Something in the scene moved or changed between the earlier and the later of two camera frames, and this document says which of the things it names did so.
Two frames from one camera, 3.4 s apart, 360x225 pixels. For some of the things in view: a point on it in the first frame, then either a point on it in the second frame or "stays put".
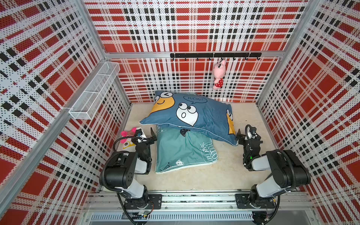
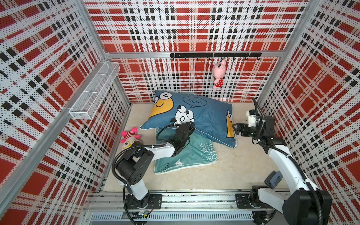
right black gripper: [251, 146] -> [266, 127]
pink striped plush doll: [126, 145] stays put
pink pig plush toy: [219, 71] stays put
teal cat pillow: [177, 148] stays put
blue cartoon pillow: [207, 115] stays put
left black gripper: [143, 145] -> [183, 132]
